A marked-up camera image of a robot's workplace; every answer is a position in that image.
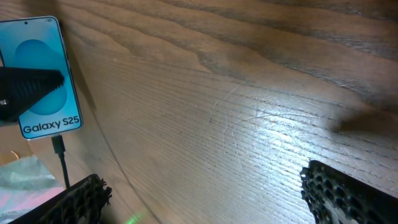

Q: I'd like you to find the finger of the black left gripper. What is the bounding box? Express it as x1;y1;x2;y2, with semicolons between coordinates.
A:
1;67;65;122

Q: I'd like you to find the black charging cable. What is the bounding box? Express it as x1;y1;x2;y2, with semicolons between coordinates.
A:
50;134;71;190

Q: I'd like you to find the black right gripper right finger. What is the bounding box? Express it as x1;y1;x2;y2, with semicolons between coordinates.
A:
300;161;397;224

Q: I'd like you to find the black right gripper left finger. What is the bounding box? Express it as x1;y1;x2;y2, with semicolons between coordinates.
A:
10;174;112;224

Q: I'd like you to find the blue screen smartphone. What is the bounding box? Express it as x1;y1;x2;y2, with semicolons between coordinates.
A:
1;16;83;140

